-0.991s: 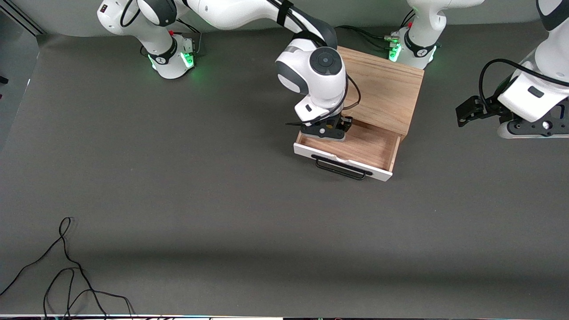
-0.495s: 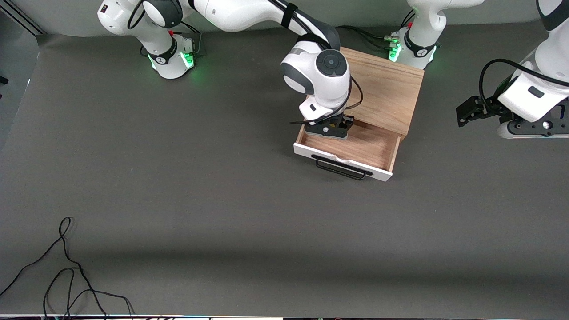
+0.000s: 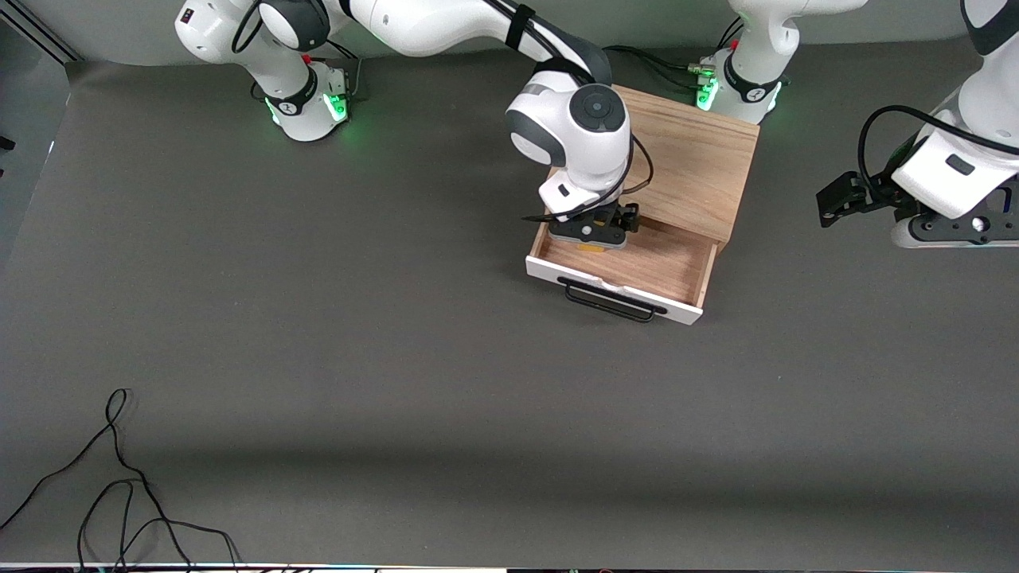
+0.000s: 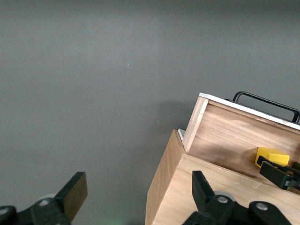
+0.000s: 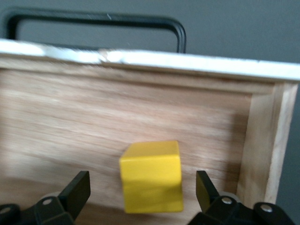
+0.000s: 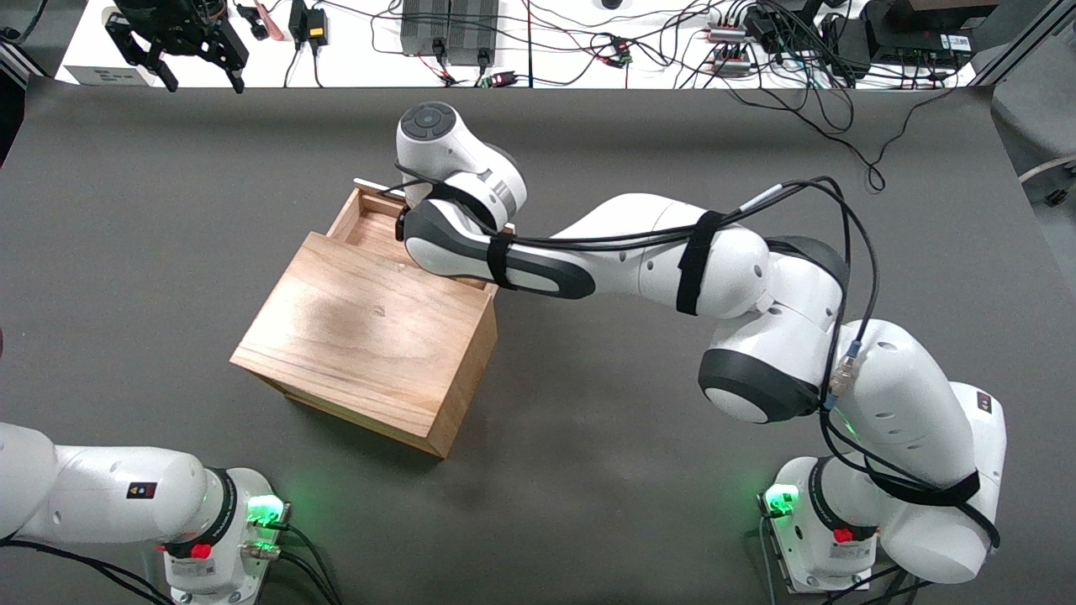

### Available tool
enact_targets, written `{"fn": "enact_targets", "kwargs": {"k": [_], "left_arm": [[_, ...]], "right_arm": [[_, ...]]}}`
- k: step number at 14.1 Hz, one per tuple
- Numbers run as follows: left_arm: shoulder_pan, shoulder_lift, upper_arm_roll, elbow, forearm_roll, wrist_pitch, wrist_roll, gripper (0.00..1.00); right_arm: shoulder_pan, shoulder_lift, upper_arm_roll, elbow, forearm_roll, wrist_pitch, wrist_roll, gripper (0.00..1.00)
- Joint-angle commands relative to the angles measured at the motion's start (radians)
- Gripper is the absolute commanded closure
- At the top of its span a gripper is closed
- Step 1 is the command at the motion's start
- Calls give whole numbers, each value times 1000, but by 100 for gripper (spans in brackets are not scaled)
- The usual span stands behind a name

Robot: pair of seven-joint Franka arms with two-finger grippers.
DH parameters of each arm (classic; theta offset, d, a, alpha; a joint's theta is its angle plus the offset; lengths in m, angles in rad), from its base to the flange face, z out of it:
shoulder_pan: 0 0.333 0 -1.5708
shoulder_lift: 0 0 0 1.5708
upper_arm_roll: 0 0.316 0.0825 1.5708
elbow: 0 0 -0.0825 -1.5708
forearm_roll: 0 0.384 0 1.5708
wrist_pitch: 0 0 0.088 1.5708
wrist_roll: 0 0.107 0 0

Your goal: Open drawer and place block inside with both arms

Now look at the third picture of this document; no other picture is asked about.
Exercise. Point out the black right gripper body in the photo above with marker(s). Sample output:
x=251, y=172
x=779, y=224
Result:
x=623, y=218

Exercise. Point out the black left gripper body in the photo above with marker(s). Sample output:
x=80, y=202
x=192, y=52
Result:
x=874, y=195

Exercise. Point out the white-fronted wooden drawer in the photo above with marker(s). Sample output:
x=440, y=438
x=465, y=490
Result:
x=661, y=267

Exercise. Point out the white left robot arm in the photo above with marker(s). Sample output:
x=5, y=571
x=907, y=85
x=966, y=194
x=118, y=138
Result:
x=955, y=187

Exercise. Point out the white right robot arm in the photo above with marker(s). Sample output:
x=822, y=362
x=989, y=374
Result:
x=589, y=151

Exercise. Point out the wooden drawer cabinet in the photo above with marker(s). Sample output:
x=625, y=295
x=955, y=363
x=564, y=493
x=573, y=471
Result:
x=700, y=159

